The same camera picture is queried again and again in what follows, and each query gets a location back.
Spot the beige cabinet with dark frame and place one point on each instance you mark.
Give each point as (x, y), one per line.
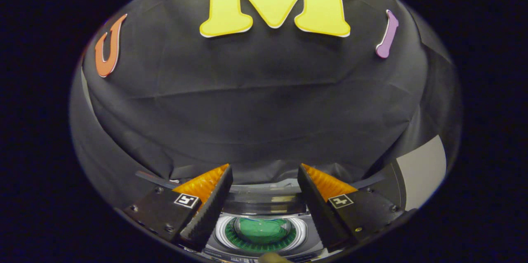
(425, 172)

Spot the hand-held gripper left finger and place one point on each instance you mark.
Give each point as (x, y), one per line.
(210, 213)

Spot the green polo shirt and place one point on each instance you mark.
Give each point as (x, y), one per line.
(262, 230)

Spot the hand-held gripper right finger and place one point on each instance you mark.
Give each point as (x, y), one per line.
(317, 213)

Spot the black backdrop cloth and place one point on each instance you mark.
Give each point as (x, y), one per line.
(255, 110)

